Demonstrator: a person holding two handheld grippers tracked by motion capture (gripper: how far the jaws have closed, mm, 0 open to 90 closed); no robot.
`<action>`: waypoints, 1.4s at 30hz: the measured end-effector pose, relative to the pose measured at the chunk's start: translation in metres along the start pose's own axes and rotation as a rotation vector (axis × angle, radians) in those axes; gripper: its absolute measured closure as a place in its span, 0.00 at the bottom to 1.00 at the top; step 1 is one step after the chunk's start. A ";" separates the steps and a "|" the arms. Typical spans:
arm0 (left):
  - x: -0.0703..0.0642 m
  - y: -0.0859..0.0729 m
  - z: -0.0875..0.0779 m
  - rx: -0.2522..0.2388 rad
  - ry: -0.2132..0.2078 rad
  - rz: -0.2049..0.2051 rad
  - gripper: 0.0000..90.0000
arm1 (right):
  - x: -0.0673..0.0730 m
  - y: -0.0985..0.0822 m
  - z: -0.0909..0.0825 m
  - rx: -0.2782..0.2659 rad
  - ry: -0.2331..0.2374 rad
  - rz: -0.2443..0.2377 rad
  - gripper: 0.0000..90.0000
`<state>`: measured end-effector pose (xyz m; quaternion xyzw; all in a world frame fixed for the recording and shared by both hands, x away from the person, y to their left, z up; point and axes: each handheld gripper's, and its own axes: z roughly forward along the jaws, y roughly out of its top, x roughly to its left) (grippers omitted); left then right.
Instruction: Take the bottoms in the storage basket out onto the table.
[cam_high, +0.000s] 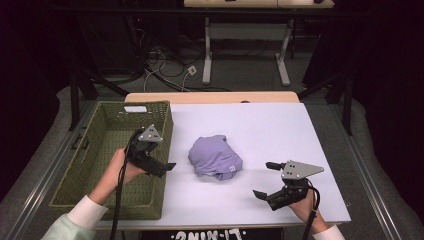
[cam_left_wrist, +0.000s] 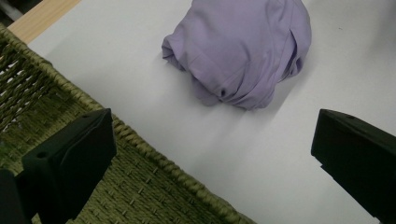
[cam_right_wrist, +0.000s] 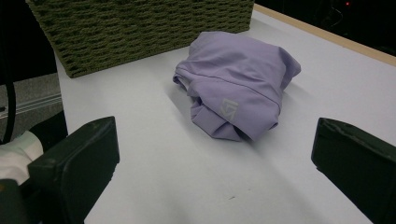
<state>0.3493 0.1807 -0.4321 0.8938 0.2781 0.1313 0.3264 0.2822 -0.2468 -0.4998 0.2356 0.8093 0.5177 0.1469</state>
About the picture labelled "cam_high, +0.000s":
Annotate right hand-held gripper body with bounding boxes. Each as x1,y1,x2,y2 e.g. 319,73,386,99
266,160,325,212

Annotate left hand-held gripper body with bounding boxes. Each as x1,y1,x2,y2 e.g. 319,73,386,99
126,124,168,178

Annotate green woven basket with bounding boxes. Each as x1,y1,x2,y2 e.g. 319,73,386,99
49,100,174,221

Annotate purple cloth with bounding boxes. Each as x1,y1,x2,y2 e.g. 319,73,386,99
188,134,244,182

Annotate person's left hand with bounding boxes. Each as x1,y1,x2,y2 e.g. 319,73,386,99
99,148,147,198

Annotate person's right hand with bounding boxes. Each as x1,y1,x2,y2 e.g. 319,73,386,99
288,189,324,228

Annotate white table cover sheet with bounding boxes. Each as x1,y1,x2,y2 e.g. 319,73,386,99
76,102,352,231

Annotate person's black printed clothing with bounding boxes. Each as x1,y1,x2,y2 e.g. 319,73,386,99
139,228,284,240

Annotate black metal stand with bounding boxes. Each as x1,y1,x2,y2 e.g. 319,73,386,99
68,66,130,132
297,71,354,136

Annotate white-legged wooden desk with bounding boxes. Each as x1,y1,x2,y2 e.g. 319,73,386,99
183,0,335,87

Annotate right hand-held gripper black cable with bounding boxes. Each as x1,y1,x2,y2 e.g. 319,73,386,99
301,179,321,240

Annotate hand-held gripper black cable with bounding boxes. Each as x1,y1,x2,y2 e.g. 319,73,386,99
109,129,141,240
301,179,321,240

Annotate left hand-held gripper black cable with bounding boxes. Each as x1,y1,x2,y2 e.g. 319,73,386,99
109,129,141,240

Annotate aluminium floor rail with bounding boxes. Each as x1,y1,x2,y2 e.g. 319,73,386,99
328,103,401,240
3,99,98,240

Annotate white floor cable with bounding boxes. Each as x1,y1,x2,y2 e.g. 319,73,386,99
143,59,194,93

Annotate black floor cables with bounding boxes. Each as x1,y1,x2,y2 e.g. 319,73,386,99
133,16,232,93

